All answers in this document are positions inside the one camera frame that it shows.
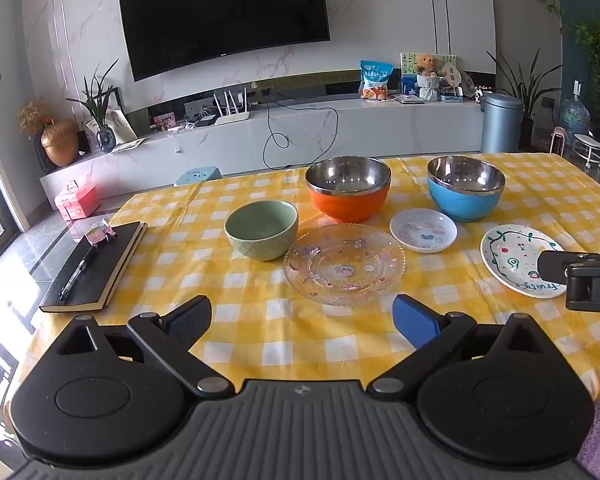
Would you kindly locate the brown teddy bear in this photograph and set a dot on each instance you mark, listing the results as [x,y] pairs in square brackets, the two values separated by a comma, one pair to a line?
[427,77]

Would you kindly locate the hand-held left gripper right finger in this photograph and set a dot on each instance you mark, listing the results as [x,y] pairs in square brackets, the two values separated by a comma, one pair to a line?
[414,321]

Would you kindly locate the white marble tv cabinet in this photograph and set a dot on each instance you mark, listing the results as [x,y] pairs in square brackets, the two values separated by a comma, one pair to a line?
[380,125]

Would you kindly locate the orange steel-lined bowl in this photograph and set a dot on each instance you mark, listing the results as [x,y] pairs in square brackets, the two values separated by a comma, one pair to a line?
[349,200]

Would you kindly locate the round hand fan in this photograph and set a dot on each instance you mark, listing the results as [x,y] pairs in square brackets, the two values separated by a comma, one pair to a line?
[451,75]

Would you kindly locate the black flat television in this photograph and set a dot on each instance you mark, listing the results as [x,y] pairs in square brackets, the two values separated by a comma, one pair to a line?
[220,15]

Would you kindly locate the potted long-leaf plant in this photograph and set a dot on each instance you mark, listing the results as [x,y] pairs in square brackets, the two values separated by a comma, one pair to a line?
[527,95]

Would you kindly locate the clear patterned glass plate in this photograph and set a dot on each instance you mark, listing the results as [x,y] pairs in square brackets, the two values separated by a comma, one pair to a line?
[344,265]

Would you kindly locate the white round stand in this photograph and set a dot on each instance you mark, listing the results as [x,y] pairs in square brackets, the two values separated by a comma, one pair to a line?
[589,150]

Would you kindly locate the pink photo card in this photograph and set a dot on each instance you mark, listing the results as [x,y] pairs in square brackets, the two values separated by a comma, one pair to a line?
[164,121]

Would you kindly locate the light blue plastic stool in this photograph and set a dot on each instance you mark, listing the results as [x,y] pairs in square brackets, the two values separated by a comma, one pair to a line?
[197,176]

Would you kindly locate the pink storage box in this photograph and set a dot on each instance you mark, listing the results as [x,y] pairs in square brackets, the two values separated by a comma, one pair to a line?
[77,202]

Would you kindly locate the green picture board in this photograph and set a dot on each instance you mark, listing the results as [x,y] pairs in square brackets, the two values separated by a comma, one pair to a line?
[407,67]

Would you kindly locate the white wifi router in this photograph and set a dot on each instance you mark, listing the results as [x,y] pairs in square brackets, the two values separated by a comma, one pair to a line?
[232,117]

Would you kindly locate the grey metal trash can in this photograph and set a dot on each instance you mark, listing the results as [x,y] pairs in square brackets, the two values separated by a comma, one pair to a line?
[501,125]

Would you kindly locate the blue snack bag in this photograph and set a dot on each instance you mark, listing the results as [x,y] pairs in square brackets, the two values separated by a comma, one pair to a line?
[376,82]

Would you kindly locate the black notebook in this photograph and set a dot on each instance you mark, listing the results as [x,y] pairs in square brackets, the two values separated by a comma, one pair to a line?
[115,255]

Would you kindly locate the glass vase with green plant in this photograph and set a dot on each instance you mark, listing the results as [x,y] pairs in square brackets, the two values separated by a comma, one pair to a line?
[105,135]

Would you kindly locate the small white printed dish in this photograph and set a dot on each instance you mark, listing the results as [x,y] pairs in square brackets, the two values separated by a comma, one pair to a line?
[422,230]

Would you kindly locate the yellow checkered tablecloth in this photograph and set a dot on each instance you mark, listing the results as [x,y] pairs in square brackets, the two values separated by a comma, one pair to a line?
[260,330]

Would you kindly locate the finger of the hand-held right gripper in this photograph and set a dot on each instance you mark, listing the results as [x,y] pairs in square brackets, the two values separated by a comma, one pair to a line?
[552,265]

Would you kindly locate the white framed drawing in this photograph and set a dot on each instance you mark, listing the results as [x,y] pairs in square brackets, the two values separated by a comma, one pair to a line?
[122,125]

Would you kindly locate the blue water jug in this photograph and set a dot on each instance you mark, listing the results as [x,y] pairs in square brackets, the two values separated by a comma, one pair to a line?
[574,115]

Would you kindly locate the white plate with painted vines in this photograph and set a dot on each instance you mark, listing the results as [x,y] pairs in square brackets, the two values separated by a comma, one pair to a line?
[510,255]

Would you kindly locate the black set-top box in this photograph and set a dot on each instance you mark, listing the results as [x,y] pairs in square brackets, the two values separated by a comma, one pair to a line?
[205,120]

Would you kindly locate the loose paper sheets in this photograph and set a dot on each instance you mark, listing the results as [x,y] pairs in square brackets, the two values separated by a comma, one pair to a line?
[127,145]

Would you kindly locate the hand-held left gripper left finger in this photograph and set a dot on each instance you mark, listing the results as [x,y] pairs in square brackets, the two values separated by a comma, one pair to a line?
[191,321]

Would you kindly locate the golden vase with dried flowers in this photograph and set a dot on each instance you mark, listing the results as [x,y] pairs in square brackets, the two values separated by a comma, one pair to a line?
[60,142]

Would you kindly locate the small pink heater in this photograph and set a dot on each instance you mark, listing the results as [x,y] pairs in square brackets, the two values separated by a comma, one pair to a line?
[560,142]

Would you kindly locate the black pen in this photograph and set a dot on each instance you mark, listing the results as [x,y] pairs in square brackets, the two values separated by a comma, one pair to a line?
[77,272]

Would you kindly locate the blue steel-lined bowl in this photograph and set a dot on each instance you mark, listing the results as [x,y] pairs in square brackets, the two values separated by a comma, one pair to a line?
[462,200]

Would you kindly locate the green ceramic bowl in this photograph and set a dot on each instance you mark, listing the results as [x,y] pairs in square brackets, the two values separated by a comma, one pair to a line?
[260,240]

